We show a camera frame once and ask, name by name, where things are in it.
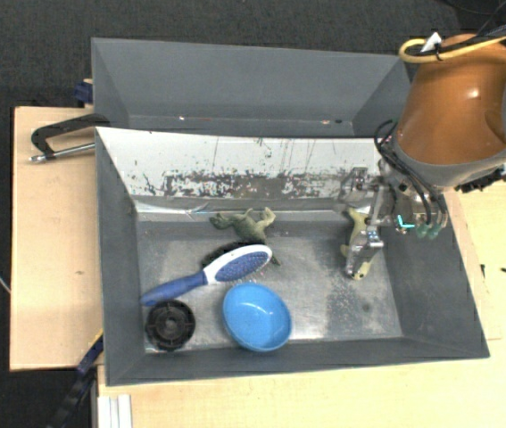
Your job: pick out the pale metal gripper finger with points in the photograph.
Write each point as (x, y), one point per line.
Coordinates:
(354, 186)
(362, 250)

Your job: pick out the grey metal bin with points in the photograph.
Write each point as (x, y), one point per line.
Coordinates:
(234, 83)

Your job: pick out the blue and white hairbrush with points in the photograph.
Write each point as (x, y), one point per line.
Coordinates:
(239, 263)

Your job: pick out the green toy dinosaur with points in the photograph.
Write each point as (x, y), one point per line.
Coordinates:
(249, 226)

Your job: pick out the blue bowl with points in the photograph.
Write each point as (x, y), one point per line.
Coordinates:
(257, 317)

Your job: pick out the black round ribbed disc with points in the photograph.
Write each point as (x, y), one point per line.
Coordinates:
(170, 325)

